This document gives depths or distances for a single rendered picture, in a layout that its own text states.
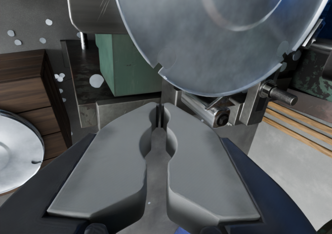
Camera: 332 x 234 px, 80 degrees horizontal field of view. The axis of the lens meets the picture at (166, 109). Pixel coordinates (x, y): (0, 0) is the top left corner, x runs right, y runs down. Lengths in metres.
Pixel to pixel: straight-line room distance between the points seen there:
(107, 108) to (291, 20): 0.31
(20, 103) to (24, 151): 0.15
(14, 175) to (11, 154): 0.08
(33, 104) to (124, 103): 0.37
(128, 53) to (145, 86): 0.07
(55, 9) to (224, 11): 0.81
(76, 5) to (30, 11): 0.79
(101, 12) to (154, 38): 0.05
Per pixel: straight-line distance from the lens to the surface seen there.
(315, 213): 1.95
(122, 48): 0.34
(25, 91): 0.68
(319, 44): 0.41
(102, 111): 0.38
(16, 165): 0.78
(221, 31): 0.25
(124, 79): 0.36
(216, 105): 0.27
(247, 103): 0.40
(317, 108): 0.62
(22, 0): 0.97
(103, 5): 0.19
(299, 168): 1.85
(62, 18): 0.97
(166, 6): 0.21
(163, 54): 0.21
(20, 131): 0.70
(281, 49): 0.33
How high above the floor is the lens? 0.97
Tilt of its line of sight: 51 degrees down
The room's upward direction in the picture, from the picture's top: 137 degrees clockwise
